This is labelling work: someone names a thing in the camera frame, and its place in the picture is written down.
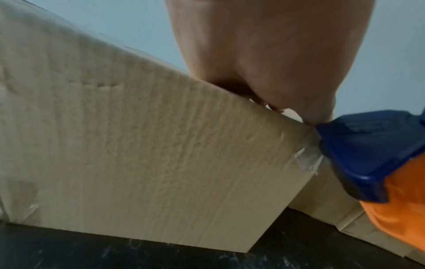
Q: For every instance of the person's left hand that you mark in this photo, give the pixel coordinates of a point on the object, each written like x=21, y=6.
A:
x=265, y=52

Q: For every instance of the brown cardboard box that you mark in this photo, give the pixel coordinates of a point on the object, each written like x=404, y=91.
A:
x=149, y=144

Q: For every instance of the clear packing tape strip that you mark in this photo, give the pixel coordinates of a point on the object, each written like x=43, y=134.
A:
x=307, y=159

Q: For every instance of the blue and orange tape dispenser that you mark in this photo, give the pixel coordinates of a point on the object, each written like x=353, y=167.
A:
x=372, y=152

